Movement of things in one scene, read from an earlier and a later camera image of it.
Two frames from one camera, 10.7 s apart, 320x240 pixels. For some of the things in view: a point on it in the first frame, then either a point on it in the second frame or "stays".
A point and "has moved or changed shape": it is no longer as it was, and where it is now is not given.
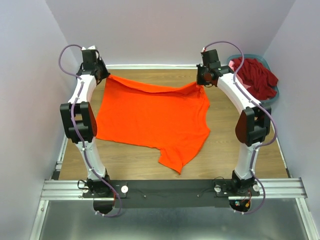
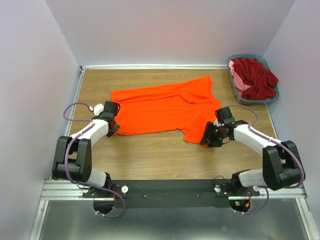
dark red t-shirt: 262,81 stays
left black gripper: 105,73 to 116,128
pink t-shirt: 231,64 stays
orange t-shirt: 173,122 has moved or changed shape
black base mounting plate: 171,193 stays
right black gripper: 200,67 to 207,135
